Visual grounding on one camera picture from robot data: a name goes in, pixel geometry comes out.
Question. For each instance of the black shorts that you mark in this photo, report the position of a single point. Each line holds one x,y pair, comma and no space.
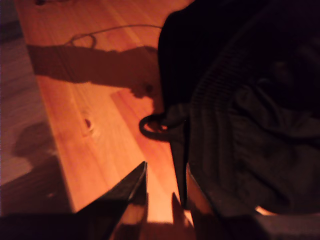
237,100

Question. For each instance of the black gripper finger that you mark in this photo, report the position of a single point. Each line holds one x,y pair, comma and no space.
125,200
220,200

